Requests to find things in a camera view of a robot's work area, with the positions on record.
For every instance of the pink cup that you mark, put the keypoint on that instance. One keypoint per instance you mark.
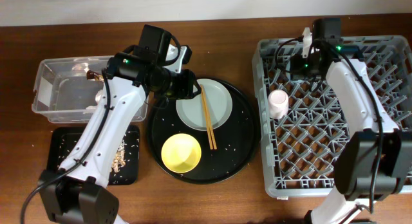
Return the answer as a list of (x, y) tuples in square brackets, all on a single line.
[(278, 104)]

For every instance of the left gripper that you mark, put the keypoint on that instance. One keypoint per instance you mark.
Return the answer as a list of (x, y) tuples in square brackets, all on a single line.
[(187, 88)]

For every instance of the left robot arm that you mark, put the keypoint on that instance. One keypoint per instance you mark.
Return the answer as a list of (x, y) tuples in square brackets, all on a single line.
[(76, 191)]

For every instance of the clear plastic bin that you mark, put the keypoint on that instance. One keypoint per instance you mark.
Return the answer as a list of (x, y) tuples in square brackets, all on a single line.
[(63, 94)]

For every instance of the black rectangular tray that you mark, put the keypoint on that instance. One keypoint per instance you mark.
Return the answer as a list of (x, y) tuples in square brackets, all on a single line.
[(64, 139)]

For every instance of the white tissue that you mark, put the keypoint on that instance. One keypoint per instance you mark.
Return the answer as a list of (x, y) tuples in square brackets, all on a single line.
[(98, 97)]

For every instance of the wooden chopstick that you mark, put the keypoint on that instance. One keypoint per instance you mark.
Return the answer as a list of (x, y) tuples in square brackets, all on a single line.
[(206, 121), (210, 130)]

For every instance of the brown snack wrapper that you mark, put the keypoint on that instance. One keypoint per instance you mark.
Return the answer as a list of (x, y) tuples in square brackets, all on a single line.
[(94, 76)]

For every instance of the yellow bowl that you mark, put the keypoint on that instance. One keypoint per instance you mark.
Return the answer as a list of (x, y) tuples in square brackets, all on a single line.
[(181, 153)]

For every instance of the grey dishwasher rack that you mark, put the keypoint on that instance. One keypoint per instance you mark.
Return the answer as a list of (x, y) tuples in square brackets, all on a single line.
[(299, 150)]

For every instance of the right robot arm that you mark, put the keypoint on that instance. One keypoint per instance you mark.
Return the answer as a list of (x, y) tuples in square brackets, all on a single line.
[(375, 161)]

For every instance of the round black tray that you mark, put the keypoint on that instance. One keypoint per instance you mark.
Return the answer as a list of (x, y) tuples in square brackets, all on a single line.
[(237, 139)]

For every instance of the peanut shell food scraps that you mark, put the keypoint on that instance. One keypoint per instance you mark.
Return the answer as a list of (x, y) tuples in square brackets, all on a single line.
[(119, 161)]

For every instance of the grey plate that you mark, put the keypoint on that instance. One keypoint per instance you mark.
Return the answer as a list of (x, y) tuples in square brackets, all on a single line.
[(219, 103)]

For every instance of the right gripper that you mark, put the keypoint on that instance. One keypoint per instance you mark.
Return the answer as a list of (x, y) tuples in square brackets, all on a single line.
[(295, 68)]

